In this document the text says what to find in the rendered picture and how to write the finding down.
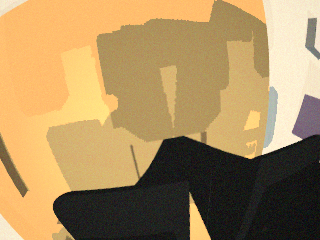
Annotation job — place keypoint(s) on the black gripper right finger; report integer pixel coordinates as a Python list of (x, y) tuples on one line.
[(227, 188)]

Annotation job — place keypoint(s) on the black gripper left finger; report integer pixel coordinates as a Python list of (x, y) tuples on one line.
[(158, 202)]

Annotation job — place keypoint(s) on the pale yellow square board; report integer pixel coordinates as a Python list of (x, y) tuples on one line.
[(89, 89)]

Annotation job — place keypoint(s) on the pink cube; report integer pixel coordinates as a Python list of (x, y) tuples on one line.
[(308, 121)]

